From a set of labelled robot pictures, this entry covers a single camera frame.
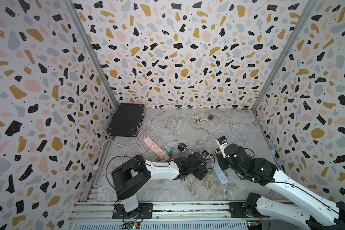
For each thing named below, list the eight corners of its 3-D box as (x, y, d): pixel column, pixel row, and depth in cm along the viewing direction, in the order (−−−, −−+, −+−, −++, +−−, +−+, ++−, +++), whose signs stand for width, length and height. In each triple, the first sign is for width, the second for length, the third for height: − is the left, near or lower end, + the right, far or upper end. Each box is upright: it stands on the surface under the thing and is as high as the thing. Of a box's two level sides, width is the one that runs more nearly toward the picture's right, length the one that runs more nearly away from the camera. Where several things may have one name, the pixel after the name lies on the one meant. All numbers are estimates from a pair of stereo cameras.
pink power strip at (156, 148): (144, 141, 103) (143, 139, 101) (148, 138, 105) (147, 136, 103) (165, 161, 93) (165, 159, 91) (169, 158, 95) (169, 156, 93)
